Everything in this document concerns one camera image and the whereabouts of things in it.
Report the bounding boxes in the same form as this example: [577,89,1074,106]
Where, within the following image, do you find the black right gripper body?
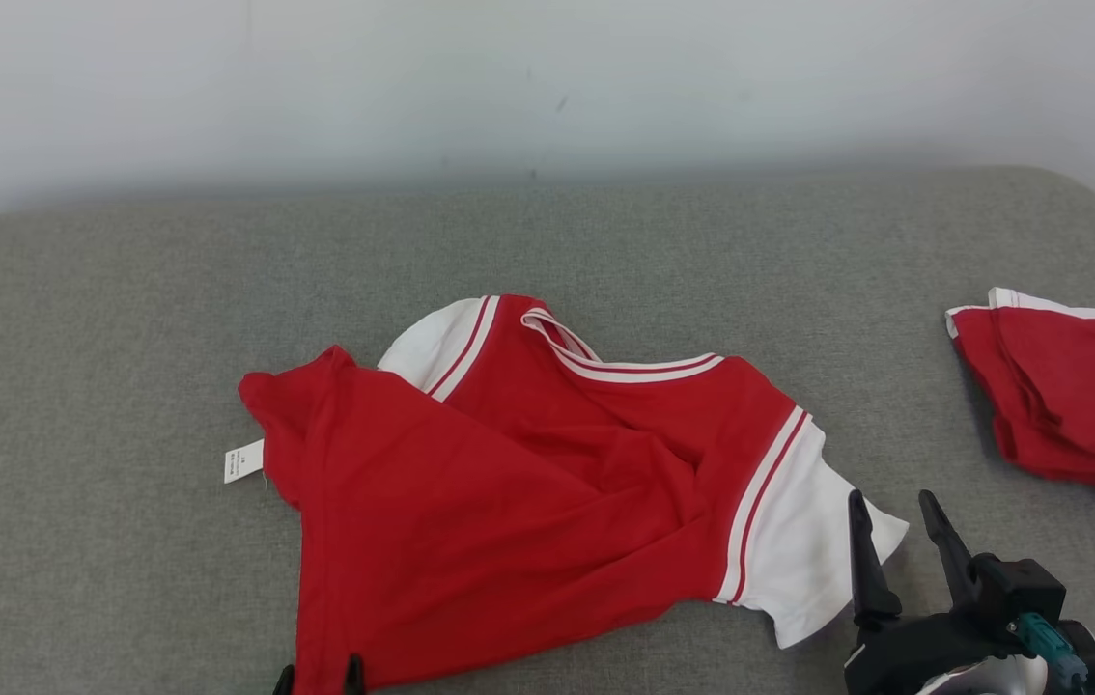
[843,608,1024,695]

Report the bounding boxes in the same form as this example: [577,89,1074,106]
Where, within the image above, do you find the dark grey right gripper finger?
[917,488,984,611]
[846,488,904,630]

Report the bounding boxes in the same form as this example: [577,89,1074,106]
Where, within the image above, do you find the red shorts with white trim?
[943,287,1095,511]

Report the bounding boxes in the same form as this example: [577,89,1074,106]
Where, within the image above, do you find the red shirt with white sleeves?
[223,292,910,695]

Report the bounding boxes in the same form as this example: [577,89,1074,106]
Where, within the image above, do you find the grey fabric sofa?
[0,166,1095,695]

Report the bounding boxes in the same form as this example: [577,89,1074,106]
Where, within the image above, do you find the teal cable connector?
[1009,612,1090,689]

